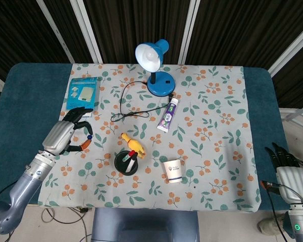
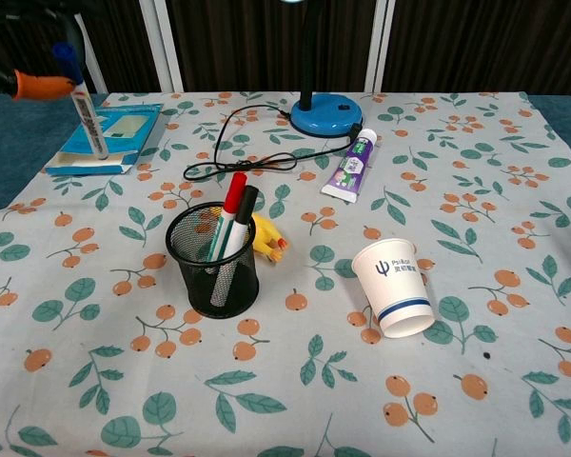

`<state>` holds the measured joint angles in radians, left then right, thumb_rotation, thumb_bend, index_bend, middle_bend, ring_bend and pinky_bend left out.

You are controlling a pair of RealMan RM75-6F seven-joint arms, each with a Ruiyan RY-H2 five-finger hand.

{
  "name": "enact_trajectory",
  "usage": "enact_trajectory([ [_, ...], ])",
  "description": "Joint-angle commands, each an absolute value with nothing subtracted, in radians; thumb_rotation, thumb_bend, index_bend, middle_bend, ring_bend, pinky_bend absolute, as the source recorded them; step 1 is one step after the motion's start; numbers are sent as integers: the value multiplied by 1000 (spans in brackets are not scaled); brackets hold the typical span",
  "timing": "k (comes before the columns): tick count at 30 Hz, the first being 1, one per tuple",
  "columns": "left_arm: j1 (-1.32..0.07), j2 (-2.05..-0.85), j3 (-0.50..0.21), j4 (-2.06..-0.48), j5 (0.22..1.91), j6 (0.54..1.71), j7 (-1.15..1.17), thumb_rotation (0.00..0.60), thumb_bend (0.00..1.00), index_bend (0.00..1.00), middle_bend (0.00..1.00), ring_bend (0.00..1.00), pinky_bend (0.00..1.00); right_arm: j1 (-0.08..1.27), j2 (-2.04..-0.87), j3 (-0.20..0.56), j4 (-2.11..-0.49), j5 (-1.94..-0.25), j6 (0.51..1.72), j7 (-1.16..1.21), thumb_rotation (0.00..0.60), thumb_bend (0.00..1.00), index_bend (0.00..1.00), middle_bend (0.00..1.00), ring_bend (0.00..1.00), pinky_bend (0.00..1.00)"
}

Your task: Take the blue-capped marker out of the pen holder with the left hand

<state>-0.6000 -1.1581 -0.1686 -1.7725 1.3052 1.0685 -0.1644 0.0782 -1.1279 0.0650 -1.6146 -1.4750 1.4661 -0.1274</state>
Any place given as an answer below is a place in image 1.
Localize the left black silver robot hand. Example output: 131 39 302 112
41 106 94 157

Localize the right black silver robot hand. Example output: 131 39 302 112
260 142 303 204

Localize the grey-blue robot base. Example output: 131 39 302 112
90 207 200 242

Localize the black round pen holder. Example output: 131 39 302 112
114 150 139 176

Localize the white marker with black cap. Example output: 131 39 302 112
126 152 138 173

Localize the blue kitchen scale box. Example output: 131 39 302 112
64 76 103 118

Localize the teal table cover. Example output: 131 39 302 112
0 62 290 211

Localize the grey shoe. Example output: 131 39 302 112
257 216 286 236

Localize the yellow rubber chicken toy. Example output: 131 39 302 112
120 133 146 160

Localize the floral patterned tablecloth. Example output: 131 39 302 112
37 63 262 213

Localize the purple white toothpaste tube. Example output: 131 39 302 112
157 98 180 133

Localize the blue desk lamp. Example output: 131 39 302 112
134 38 176 97

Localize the white paper cup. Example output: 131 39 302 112
163 158 183 184

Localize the black cable on right hand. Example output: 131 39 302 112
266 183 303 242

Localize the white metal frame rail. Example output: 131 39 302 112
279 105 303 128

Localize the black lamp power cable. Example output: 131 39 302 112
110 80 174 124

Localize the black floor cable loop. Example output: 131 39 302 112
41 206 92 242

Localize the white partition post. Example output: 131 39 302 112
177 0 201 65
267 21 303 78
70 0 104 64
36 0 75 64

